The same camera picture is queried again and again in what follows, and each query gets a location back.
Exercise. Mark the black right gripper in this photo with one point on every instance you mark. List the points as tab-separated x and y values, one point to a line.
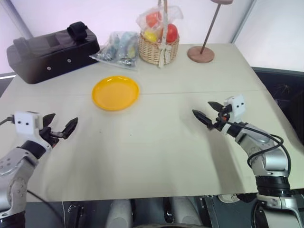
222	120

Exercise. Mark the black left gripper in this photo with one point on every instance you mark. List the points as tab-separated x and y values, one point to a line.
47	135

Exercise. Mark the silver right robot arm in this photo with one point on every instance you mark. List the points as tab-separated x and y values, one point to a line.
270	161

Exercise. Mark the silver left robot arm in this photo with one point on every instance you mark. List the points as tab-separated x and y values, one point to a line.
17	164

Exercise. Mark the yellow plastic plate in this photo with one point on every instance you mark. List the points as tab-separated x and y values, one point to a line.
116	93

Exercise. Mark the yellow lemon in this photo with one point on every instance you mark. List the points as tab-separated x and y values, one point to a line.
150	36

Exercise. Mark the clear plastic fruit bag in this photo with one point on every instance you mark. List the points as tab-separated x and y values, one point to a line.
174	13

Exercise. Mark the orange-red round fruit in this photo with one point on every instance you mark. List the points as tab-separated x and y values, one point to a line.
153	19

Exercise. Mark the brown wooden stand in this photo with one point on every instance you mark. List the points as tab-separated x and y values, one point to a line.
200	54

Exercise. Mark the black fabric carrying case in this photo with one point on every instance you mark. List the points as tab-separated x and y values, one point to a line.
47	57

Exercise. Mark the black padded chair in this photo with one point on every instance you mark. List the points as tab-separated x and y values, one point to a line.
282	95

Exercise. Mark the red apple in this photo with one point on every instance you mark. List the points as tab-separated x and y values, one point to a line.
173	33

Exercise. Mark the white sneaker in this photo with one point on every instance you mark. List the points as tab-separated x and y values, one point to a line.
228	198

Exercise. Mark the clear bag of small items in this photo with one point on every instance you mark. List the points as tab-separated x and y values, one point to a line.
118	51

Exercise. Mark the silver metal table leg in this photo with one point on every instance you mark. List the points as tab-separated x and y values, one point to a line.
210	211

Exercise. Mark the grey rounded shape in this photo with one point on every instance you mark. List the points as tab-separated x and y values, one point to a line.
186	211
118	213

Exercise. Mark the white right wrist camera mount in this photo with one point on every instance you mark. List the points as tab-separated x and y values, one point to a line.
237	105

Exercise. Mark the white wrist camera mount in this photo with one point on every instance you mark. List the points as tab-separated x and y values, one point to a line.
237	105
26	122

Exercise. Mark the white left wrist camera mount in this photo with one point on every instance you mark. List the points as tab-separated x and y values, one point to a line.
26	122

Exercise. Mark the black metal bracket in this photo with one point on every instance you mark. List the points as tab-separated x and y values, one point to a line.
75	211

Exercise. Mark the white frame post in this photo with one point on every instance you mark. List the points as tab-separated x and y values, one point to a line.
16	17

